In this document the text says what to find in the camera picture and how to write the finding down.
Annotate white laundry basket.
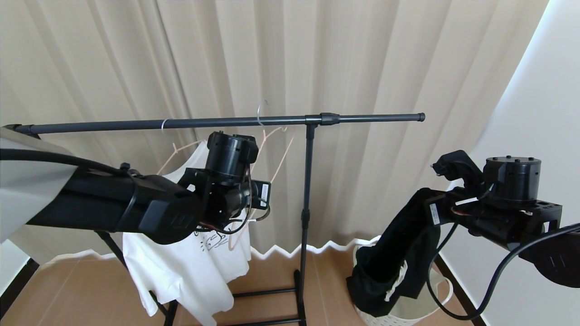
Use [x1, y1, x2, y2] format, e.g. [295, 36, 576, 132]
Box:
[352, 235, 454, 326]

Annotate black garment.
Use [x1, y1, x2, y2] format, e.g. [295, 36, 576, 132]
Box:
[346, 187, 443, 318]

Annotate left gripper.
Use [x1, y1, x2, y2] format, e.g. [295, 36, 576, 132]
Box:
[217, 179, 272, 230]

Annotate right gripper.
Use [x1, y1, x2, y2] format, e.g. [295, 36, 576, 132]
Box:
[423, 192, 542, 253]

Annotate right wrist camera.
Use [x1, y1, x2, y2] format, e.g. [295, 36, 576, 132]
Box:
[430, 150, 485, 189]

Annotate black clothes rack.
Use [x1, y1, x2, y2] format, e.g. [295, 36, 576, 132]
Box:
[2, 112, 426, 326]

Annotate beige curtain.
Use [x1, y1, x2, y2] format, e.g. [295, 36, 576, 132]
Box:
[0, 0, 551, 268]

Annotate white printed t-shirt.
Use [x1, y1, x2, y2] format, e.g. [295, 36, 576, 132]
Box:
[122, 139, 252, 326]

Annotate pink clothes hanger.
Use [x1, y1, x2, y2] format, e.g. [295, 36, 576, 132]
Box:
[156, 119, 207, 176]
[228, 101, 295, 252]

